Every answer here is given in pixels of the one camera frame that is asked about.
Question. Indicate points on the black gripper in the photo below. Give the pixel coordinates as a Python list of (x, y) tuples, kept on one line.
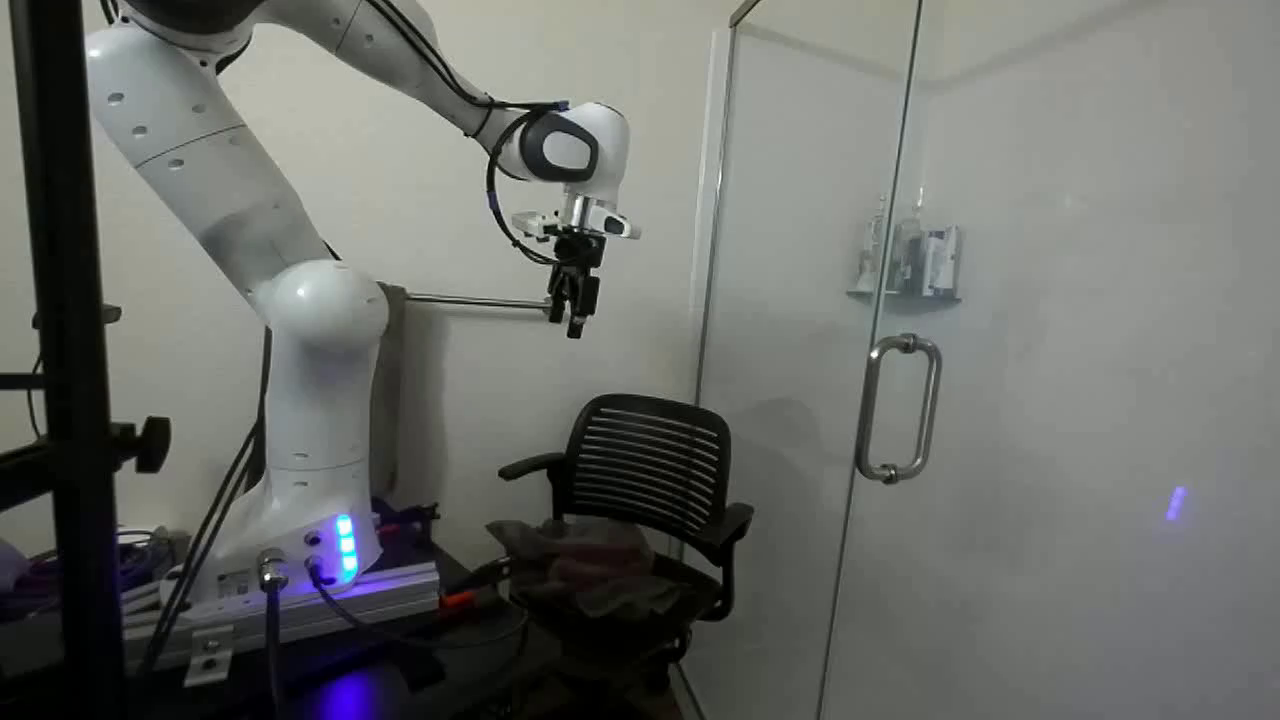
[(572, 283)]

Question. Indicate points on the brown towel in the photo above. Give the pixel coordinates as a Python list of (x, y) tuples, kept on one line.
[(590, 552)]

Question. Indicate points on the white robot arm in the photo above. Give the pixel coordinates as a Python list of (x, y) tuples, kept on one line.
[(152, 80)]

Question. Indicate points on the black mesh office chair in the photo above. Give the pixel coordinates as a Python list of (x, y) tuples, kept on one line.
[(666, 471)]

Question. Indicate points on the dark grey towel on seat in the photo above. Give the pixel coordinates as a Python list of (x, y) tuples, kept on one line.
[(637, 599)]

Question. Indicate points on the shower shelf with bottles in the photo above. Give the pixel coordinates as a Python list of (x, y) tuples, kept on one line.
[(909, 260)]

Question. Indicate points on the glass shower door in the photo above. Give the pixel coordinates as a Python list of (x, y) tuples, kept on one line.
[(1099, 528)]

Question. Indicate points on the metal towel rail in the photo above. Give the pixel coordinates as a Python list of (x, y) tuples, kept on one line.
[(469, 301)]

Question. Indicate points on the orange handled clamp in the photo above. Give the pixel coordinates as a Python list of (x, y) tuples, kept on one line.
[(479, 591)]

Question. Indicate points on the chrome door handle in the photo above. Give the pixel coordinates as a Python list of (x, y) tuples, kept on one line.
[(901, 410)]

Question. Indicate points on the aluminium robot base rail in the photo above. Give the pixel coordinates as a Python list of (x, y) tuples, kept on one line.
[(208, 637)]

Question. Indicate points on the black camera stand pole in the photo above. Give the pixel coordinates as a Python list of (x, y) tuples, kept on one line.
[(78, 457)]

